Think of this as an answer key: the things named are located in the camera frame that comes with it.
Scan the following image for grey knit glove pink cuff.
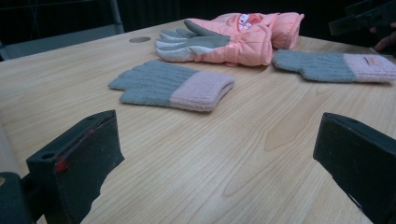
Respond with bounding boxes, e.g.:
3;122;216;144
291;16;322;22
272;49;396;84
107;60;236;113

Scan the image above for pink ski glove cartoon print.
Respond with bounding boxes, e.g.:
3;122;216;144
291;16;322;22
213;11;305;50

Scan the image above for white metal table frame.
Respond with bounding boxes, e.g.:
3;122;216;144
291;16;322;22
0;0;125;62

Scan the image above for pink ski glove grey palm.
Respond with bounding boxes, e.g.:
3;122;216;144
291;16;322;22
154;18;275;67

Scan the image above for round table cable hole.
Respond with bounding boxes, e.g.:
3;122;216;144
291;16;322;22
129;35;152;44

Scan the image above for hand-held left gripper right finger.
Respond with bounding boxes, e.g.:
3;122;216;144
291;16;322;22
312;112;396;224

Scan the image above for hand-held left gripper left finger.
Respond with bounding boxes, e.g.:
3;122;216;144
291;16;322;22
26;109;125;224

